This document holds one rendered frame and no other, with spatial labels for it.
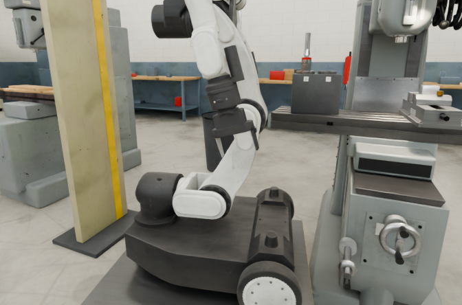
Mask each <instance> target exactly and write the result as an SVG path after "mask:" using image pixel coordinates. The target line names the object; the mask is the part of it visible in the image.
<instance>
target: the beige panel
mask: <svg viewBox="0 0 462 305"><path fill-rule="evenodd" d="M39 1H40V6H41V14H42V19H43V27H44V33H45V40H46V45H47V54H48V58H49V67H50V72H51V77H52V85H53V90H54V99H55V103H56V112H57V116H58V125H59V130H60V138H61V143H62V148H63V156H64V161H65V169H66V175H67V182H68V188H69V196H70V201H71V209H72V214H73V219H74V227H72V228H71V229H69V230H68V231H66V232H65V233H63V234H61V235H60V236H58V237H56V238H55V239H53V240H52V242H53V244H55V245H58V246H61V247H64V248H67V249H71V250H72V251H76V252H78V253H82V254H84V255H86V256H90V257H92V258H98V257H99V256H101V255H102V254H103V253H104V252H106V251H107V250H108V249H110V248H111V247H112V246H114V245H115V244H116V243H117V242H119V241H120V240H121V239H123V238H124V233H125V231H126V230H127V229H128V228H129V227H130V226H131V225H132V224H133V223H134V222H135V221H134V216H135V215H136V214H137V213H138V212H137V211H134V210H129V209H127V198H126V191H125V184H124V170H123V163H122V150H121V143H120V129H119V123H118V110H117V102H116V89H115V82H114V74H113V61H112V54H111V41H110V33H109V21H108V14H107V0H39Z"/></svg>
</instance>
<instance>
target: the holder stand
mask: <svg viewBox="0 0 462 305"><path fill-rule="evenodd" d="M315 72H316V71H296V74H295V73H293V77H292V90H291V113H310V114H332V115H338V114H339V107H340V93H341V85H342V74H337V71H318V73H317V74H315Z"/></svg>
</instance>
